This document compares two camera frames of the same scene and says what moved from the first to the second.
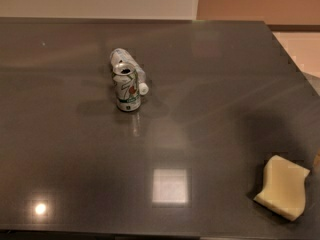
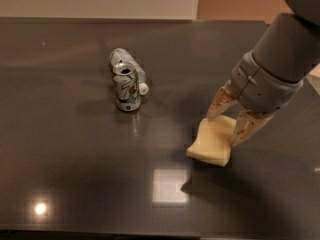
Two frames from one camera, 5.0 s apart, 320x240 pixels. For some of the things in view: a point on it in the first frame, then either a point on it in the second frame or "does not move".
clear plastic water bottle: [122, 56] does not move
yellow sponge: [284, 187] to [214, 140]
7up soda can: [126, 84] does not move
